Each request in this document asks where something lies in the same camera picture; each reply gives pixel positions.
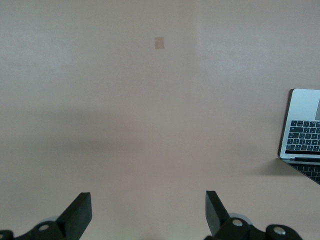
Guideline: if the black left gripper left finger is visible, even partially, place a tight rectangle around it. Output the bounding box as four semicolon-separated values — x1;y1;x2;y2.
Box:
14;191;93;240

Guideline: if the small tan tape patch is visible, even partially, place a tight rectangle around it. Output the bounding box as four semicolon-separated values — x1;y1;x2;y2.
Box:
154;36;165;50

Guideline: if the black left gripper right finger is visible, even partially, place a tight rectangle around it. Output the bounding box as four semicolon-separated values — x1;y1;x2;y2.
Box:
204;190;303;240

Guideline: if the silver laptop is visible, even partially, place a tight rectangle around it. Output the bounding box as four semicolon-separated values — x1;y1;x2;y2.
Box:
278;88;320;186

